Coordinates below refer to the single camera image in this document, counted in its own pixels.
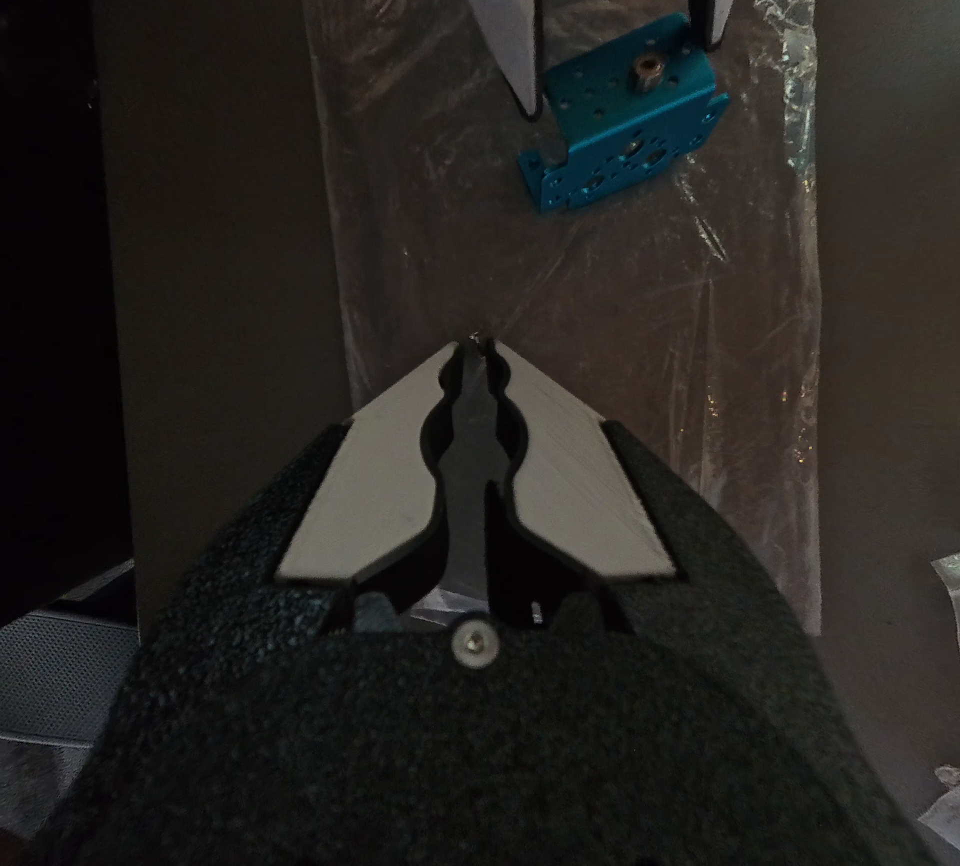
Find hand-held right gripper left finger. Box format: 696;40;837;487
273;339;470;588

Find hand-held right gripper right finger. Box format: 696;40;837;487
483;339;680;584

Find blue metal bracket large holes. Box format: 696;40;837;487
516;12;731;215

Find large clear plastic bag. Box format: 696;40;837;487
292;0;822;638

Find dark grey desk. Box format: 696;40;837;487
82;0;960;866

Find pile of small screw bags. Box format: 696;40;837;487
921;554;960;848

